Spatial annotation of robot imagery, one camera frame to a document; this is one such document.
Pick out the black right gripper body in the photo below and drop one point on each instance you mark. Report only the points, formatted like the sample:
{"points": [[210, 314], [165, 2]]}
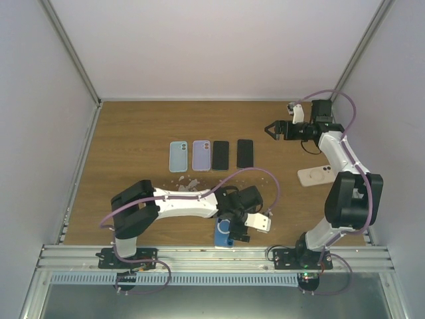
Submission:
{"points": [[290, 135]]}

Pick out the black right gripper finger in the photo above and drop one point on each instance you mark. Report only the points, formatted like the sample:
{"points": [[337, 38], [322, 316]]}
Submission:
{"points": [[275, 125], [273, 135]]}

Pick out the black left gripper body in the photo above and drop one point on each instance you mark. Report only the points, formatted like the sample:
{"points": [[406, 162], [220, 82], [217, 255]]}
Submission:
{"points": [[234, 229]]}

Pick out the blue magsafe phone case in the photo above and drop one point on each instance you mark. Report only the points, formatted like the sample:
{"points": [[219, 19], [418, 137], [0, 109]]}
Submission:
{"points": [[221, 234]]}

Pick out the phone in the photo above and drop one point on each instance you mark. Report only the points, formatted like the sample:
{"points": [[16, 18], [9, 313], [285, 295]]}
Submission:
{"points": [[245, 154]]}

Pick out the dark green smartphone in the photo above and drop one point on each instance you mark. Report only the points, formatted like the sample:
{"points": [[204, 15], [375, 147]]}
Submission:
{"points": [[220, 155]]}

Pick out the lavender phone case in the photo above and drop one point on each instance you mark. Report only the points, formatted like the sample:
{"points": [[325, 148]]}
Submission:
{"points": [[201, 155]]}

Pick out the light blue phone case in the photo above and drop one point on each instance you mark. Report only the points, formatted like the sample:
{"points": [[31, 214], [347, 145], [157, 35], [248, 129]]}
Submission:
{"points": [[178, 156]]}

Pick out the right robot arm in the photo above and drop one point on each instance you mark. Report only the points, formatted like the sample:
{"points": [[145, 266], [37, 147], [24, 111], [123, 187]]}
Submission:
{"points": [[353, 201]]}

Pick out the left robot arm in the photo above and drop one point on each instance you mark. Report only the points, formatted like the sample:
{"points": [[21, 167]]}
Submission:
{"points": [[142, 204]]}

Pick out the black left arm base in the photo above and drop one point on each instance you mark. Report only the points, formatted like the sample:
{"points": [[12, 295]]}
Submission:
{"points": [[142, 260]]}

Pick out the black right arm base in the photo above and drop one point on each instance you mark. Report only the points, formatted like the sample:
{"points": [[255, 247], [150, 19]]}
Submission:
{"points": [[285, 258]]}

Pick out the white phone stand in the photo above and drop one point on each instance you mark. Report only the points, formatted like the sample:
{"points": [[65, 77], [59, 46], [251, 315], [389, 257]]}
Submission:
{"points": [[316, 176]]}

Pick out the white debris pile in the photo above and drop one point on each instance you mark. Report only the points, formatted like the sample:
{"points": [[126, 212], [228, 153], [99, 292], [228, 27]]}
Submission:
{"points": [[186, 183]]}

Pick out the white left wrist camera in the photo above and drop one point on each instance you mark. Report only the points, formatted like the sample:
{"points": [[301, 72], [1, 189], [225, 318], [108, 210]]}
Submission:
{"points": [[259, 222]]}

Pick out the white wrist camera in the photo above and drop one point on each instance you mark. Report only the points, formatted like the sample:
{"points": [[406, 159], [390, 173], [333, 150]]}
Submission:
{"points": [[296, 111], [259, 222]]}

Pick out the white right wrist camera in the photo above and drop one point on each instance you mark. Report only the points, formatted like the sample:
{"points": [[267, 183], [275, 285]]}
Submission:
{"points": [[296, 111]]}

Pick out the white slotted cable duct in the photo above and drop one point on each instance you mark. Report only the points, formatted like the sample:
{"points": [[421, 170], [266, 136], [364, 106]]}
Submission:
{"points": [[178, 279]]}

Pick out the aluminium front rail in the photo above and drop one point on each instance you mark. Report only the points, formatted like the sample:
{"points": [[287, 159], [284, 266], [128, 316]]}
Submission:
{"points": [[208, 259]]}

